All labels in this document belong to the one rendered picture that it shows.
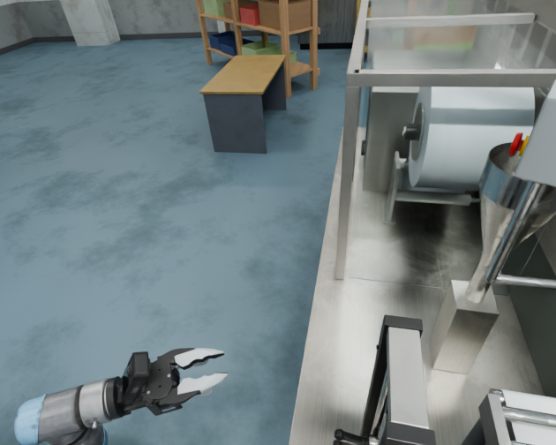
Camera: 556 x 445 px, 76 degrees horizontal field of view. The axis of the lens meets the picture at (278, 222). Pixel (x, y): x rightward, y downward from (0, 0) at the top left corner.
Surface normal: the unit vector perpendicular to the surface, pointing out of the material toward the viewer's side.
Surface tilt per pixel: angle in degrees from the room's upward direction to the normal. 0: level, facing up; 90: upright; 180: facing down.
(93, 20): 90
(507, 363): 0
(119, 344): 0
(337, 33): 90
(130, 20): 90
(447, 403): 0
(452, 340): 90
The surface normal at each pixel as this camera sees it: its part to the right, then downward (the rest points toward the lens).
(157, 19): -0.18, 0.63
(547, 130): -0.61, 0.53
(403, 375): -0.07, -0.77
